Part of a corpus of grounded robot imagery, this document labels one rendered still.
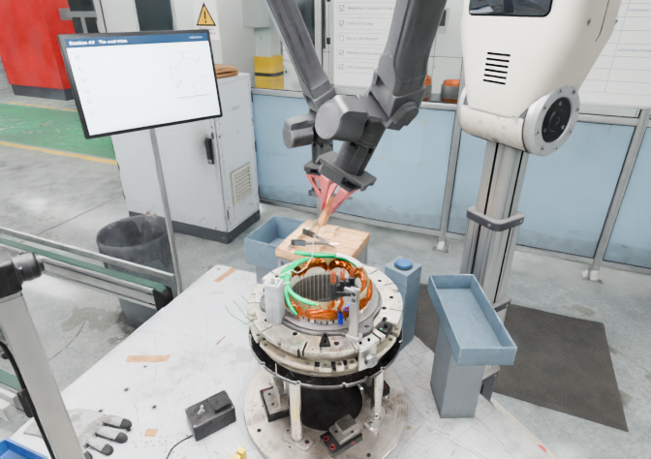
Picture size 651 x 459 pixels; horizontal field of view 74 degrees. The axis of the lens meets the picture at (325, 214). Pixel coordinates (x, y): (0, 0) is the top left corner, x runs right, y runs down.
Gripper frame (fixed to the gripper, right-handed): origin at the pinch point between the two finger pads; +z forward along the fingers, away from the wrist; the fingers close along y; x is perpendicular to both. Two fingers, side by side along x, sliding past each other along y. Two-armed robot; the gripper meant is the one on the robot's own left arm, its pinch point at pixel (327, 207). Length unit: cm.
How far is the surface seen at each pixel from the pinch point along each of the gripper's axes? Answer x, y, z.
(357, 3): 209, -101, -27
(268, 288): -11.0, -0.3, 15.0
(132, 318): 71, -93, 161
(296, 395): -9.6, 14.2, 33.9
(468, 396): 16, 45, 28
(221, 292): 30, -29, 64
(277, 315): -10.0, 3.3, 19.8
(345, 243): 29.7, 0.4, 21.2
